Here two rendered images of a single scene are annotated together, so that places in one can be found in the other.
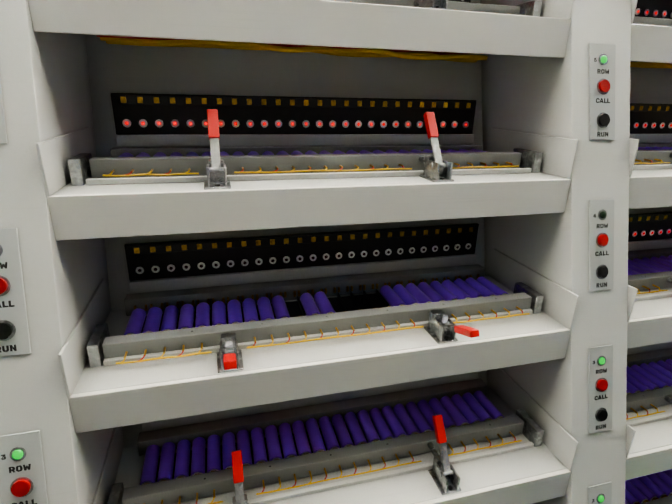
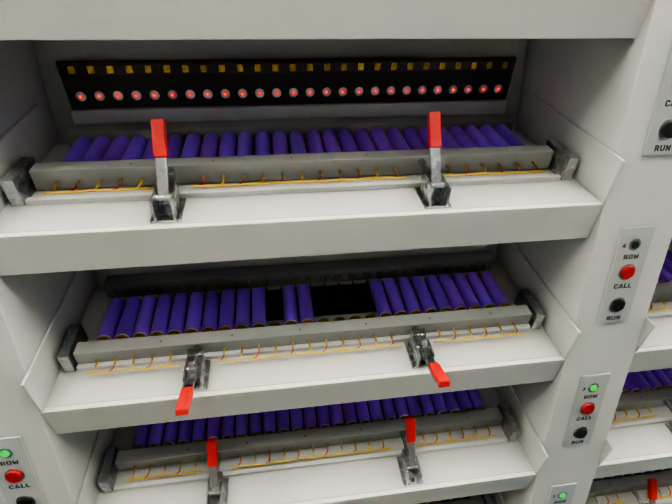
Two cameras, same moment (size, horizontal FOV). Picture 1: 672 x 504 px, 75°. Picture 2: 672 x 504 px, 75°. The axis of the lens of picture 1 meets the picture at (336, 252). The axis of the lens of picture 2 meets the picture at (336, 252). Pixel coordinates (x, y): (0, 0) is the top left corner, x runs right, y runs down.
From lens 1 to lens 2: 0.22 m
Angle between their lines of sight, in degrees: 20
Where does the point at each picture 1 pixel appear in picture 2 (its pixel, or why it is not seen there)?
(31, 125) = not seen: outside the picture
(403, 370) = (373, 391)
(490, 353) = (469, 378)
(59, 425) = (37, 432)
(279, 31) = (229, 23)
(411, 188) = (395, 219)
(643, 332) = (651, 360)
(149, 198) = (88, 237)
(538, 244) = (553, 256)
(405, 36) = (405, 21)
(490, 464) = (458, 457)
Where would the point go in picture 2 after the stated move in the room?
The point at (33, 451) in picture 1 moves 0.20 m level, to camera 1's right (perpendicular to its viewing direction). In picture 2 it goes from (18, 451) to (193, 468)
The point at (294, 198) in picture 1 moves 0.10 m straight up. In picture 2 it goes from (254, 232) to (244, 125)
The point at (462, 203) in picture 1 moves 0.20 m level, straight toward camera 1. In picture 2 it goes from (458, 232) to (412, 334)
